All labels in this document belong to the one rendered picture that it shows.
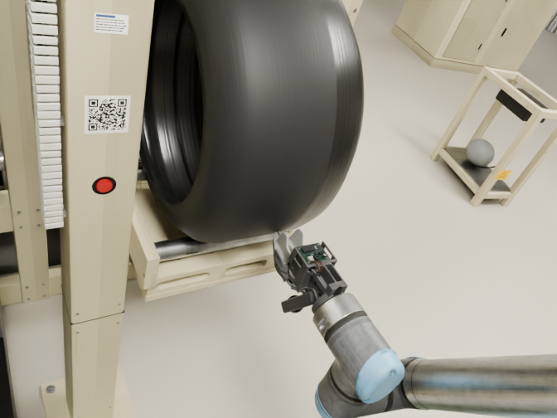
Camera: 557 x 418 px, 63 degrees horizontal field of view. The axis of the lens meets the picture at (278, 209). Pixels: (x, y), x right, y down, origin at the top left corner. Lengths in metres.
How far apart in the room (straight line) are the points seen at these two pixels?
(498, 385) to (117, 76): 0.75
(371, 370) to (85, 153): 0.62
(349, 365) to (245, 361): 1.23
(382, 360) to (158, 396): 1.21
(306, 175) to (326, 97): 0.14
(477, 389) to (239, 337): 1.41
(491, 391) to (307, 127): 0.48
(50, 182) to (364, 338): 0.63
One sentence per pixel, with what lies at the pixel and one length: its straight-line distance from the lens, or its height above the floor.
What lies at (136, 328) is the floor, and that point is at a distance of 2.01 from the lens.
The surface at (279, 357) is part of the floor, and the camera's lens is 2.05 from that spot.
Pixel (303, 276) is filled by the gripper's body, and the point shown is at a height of 1.07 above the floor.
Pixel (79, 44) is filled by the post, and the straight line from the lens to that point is 0.80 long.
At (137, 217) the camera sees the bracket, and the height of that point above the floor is 0.95.
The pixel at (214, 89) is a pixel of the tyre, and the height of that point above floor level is 1.33.
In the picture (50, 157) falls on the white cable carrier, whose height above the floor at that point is 1.12.
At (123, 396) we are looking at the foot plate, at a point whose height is 0.01.
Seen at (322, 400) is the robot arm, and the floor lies 0.92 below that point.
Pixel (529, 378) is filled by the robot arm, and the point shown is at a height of 1.23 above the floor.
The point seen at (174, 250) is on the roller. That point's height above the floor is 0.91.
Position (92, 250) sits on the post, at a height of 0.88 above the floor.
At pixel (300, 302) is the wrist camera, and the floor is 1.00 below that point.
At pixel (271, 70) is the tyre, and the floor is 1.39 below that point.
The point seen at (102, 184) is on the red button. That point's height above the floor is 1.07.
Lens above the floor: 1.67
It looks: 38 degrees down
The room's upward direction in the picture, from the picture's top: 20 degrees clockwise
